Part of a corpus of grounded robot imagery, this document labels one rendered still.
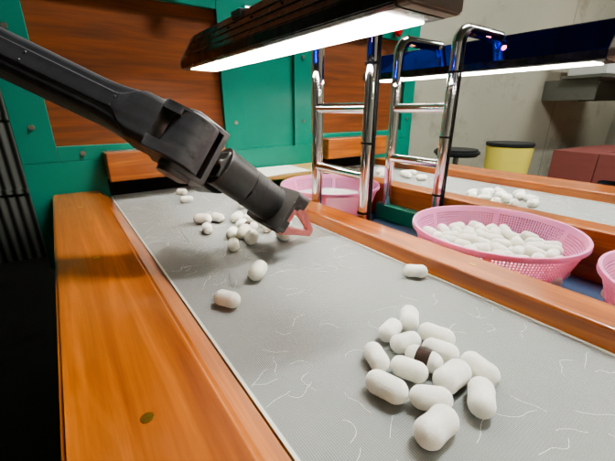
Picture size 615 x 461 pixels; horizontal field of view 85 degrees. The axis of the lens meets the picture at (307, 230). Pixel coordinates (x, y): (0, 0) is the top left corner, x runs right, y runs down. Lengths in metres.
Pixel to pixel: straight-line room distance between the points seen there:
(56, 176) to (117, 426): 0.79
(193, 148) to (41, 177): 0.61
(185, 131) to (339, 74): 0.96
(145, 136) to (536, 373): 0.46
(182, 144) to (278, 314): 0.23
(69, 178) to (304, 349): 0.79
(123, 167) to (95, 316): 0.60
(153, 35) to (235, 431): 0.95
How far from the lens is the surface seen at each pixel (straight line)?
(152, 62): 1.04
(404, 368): 0.31
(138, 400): 0.29
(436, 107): 0.83
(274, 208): 0.50
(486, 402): 0.30
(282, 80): 1.18
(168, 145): 0.43
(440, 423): 0.27
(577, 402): 0.37
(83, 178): 1.00
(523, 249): 0.66
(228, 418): 0.26
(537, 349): 0.41
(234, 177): 0.46
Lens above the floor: 0.96
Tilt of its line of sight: 20 degrees down
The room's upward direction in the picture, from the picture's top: straight up
